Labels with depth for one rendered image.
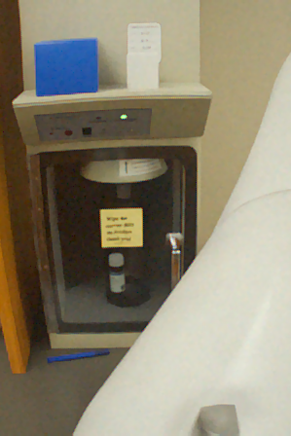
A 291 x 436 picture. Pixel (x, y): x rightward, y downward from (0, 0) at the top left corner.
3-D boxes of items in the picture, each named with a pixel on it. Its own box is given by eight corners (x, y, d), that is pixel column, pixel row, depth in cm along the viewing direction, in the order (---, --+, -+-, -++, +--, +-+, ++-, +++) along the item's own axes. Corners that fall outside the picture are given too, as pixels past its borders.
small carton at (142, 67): (128, 85, 84) (128, 53, 82) (159, 85, 84) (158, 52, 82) (127, 89, 80) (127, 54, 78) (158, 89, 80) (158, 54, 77)
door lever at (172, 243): (179, 279, 102) (165, 280, 102) (180, 236, 98) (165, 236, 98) (182, 293, 97) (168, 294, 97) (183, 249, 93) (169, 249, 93)
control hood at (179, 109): (25, 142, 90) (22, 90, 86) (201, 133, 92) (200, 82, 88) (14, 160, 79) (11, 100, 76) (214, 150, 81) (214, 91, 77)
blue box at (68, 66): (43, 89, 86) (42, 40, 82) (98, 85, 86) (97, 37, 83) (35, 97, 76) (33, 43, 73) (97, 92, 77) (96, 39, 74)
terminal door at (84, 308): (51, 332, 106) (30, 152, 91) (192, 327, 108) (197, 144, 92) (51, 334, 105) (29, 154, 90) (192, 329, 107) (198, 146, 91)
